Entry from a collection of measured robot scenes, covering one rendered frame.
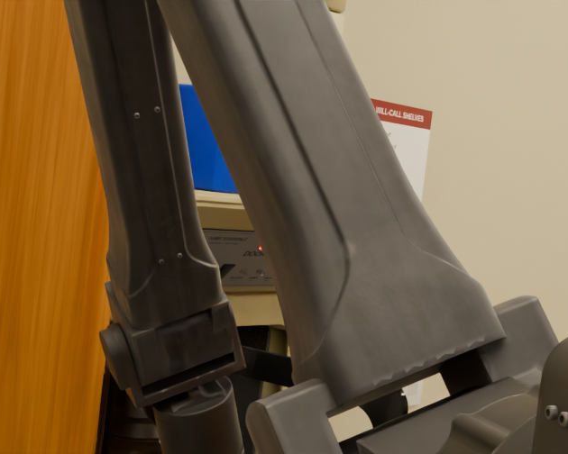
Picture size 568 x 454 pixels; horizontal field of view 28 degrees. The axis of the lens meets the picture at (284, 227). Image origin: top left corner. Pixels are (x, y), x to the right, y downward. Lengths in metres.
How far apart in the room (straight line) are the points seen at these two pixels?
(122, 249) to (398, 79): 1.43
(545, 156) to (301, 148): 2.23
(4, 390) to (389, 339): 0.65
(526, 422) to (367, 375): 0.08
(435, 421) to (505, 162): 2.11
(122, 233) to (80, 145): 0.23
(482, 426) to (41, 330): 0.67
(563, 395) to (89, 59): 0.41
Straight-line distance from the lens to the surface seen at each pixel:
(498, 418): 0.31
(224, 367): 0.77
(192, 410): 0.77
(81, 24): 0.60
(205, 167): 0.97
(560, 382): 0.24
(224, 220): 0.98
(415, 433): 0.34
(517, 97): 2.46
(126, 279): 0.70
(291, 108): 0.38
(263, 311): 1.19
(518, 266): 2.55
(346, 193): 0.37
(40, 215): 0.94
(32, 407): 0.95
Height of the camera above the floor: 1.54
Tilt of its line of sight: 3 degrees down
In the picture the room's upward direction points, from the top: 7 degrees clockwise
